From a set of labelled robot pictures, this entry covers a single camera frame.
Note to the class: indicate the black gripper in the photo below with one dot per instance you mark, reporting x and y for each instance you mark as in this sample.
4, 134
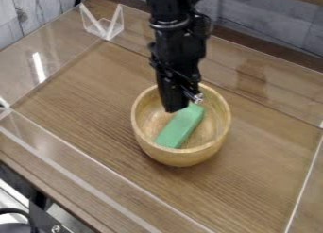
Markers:
177, 51

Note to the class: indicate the green rectangular block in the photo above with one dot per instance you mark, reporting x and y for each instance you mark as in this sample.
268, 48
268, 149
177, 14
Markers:
179, 127

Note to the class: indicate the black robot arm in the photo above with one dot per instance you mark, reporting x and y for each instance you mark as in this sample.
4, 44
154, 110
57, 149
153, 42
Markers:
173, 14

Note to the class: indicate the wooden bowl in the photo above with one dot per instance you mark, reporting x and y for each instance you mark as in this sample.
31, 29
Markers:
185, 156

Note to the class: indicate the clear acrylic tray wall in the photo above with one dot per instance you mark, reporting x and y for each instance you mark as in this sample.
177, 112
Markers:
82, 110

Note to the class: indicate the clear acrylic corner bracket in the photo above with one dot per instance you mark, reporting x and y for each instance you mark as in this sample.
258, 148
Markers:
103, 28

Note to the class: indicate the black metal stand bracket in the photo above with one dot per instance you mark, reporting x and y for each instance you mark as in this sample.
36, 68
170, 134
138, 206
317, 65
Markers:
44, 222

